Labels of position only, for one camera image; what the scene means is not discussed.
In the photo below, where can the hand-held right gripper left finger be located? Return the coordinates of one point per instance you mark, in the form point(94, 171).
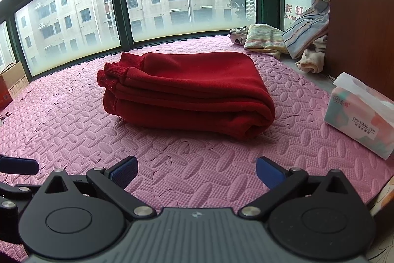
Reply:
point(124, 172)

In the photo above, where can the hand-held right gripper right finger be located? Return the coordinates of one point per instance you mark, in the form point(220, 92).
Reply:
point(270, 172)

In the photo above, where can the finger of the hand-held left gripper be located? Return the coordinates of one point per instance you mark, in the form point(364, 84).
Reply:
point(12, 163)
point(18, 191)

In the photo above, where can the red sweatshirt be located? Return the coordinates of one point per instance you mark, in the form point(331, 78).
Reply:
point(190, 90)

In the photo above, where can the pink foam floor mat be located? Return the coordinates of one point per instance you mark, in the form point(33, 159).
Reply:
point(200, 164)

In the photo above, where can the tissue pack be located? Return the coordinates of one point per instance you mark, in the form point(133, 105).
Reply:
point(360, 118)

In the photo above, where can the cream garment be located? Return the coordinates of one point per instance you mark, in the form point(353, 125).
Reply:
point(312, 58)

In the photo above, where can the light printed cloth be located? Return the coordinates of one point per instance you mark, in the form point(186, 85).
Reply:
point(384, 220)

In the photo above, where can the yellow floral cloth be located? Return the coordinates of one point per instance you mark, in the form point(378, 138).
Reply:
point(264, 39)

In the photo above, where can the small grey patterned garment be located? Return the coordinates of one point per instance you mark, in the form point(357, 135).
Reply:
point(239, 35)

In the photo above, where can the striped cloth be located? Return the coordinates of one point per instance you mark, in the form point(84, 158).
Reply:
point(304, 32)

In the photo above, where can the brown wooden cabinet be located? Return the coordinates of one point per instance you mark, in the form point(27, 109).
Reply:
point(360, 10)

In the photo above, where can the dark green window frame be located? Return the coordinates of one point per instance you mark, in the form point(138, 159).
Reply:
point(114, 4)

